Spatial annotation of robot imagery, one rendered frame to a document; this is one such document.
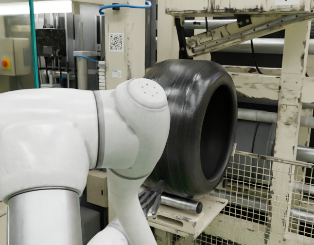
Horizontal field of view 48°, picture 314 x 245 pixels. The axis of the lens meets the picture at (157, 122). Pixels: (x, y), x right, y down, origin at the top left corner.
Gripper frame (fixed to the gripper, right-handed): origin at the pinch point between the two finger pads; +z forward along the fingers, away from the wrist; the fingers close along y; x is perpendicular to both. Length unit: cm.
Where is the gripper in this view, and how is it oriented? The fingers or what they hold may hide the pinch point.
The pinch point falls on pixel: (158, 188)
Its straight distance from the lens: 128.7
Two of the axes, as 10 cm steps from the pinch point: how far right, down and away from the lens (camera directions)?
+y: -8.6, -1.3, 4.9
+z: 5.0, -4.4, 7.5
